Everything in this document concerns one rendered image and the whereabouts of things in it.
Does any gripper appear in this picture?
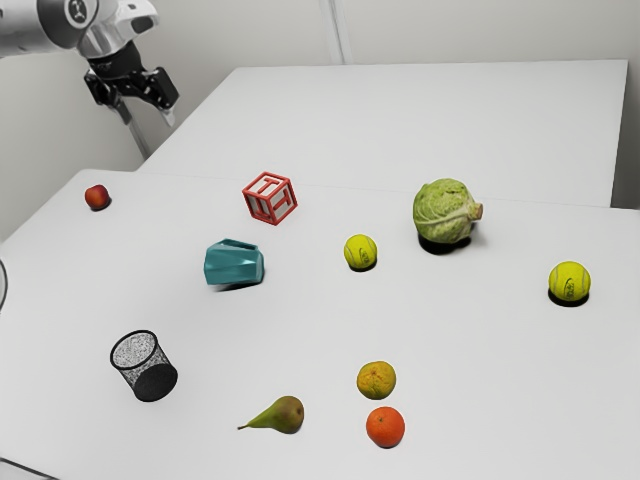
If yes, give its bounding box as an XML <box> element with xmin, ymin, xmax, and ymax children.
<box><xmin>83</xmin><ymin>40</ymin><xmax>180</xmax><ymax>128</ymax></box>

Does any teal faceted mug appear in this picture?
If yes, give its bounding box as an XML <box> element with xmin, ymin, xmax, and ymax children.
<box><xmin>202</xmin><ymin>238</ymin><xmax>266</xmax><ymax>287</ymax></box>

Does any red apple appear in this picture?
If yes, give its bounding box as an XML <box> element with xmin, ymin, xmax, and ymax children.
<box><xmin>84</xmin><ymin>184</ymin><xmax>111</xmax><ymax>211</ymax></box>

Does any red letter block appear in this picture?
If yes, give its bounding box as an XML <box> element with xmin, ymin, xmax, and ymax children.
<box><xmin>241</xmin><ymin>171</ymin><xmax>299</xmax><ymax>227</ymax></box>

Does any black mesh pen holder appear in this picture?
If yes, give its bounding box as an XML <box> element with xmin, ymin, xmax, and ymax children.
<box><xmin>109</xmin><ymin>329</ymin><xmax>180</xmax><ymax>403</ymax></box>

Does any yellow tennis ball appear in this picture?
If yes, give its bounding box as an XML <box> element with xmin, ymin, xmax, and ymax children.
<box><xmin>342</xmin><ymin>233</ymin><xmax>379</xmax><ymax>270</ymax></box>
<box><xmin>547</xmin><ymin>260</ymin><xmax>592</xmax><ymax>303</ymax></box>

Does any green cabbage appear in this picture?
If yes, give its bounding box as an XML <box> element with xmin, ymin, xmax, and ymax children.
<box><xmin>412</xmin><ymin>177</ymin><xmax>485</xmax><ymax>245</ymax></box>

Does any green pear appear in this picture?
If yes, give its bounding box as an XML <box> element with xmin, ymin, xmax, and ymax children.
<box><xmin>236</xmin><ymin>395</ymin><xmax>306</xmax><ymax>435</ymax></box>

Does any yellow-green mottled orange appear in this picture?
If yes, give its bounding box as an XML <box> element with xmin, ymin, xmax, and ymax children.
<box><xmin>355</xmin><ymin>360</ymin><xmax>398</xmax><ymax>401</ymax></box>

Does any bright orange fruit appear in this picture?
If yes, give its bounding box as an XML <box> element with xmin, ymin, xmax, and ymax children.
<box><xmin>365</xmin><ymin>405</ymin><xmax>407</xmax><ymax>449</ymax></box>

